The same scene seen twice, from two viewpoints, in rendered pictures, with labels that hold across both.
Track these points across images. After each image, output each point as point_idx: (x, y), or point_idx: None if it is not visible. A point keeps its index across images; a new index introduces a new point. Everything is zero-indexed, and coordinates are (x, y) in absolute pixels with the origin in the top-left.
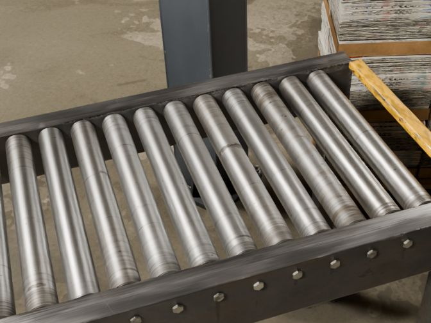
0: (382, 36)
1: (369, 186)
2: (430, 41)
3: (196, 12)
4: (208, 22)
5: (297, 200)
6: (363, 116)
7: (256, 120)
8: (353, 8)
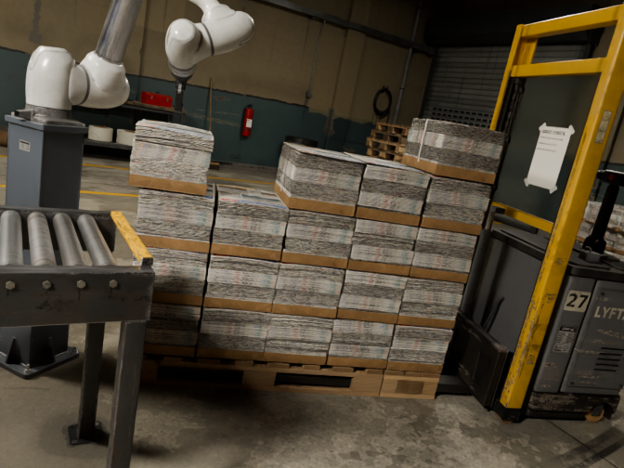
0: (167, 233)
1: (71, 254)
2: (201, 242)
3: (31, 197)
4: (37, 204)
5: (6, 252)
6: (152, 296)
7: (13, 222)
8: (146, 208)
